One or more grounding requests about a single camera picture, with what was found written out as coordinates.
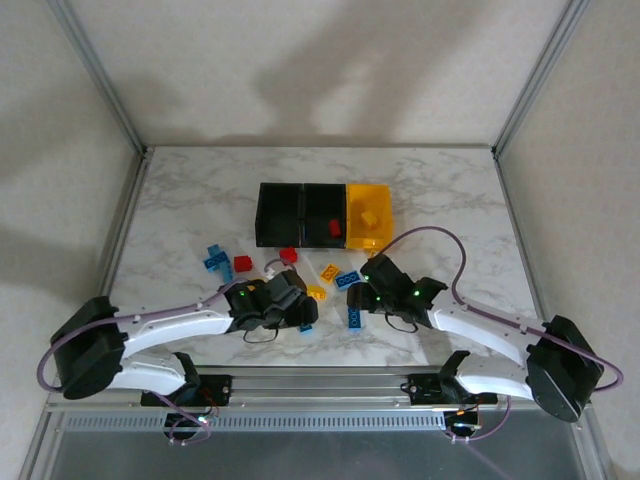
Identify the grey metal panel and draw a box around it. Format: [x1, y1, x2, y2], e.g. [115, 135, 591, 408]
[19, 432, 616, 480]

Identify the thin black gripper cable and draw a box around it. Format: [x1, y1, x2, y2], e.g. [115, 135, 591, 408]
[243, 323, 282, 344]
[383, 309, 420, 334]

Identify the aluminium table side rail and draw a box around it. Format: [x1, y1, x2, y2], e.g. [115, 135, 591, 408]
[492, 149, 619, 480]
[97, 149, 154, 301]

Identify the light blue lego brick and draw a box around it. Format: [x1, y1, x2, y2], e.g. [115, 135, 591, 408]
[208, 243, 235, 281]

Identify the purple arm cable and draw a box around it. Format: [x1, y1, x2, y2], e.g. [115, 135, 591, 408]
[37, 258, 289, 446]
[369, 225, 625, 444]

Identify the black plastic bin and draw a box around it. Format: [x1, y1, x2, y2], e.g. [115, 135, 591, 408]
[299, 183, 350, 250]
[254, 182, 305, 249]

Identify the perforated metal strip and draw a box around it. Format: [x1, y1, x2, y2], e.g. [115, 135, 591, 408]
[62, 412, 449, 434]

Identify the black base connector box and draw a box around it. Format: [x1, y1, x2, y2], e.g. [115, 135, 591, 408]
[442, 407, 484, 439]
[163, 410, 214, 442]

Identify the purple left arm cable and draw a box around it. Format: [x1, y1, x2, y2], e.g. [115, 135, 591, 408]
[37, 258, 289, 446]

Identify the aluminium mounting rail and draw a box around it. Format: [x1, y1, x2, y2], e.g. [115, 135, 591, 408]
[44, 367, 589, 412]

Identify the yellow plastic bin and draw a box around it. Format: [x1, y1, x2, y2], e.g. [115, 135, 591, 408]
[344, 183, 397, 251]

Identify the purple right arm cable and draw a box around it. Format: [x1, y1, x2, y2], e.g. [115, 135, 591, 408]
[369, 225, 625, 444]

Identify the aluminium frame post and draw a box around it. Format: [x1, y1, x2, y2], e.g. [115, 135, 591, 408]
[47, 0, 149, 154]
[492, 0, 592, 154]

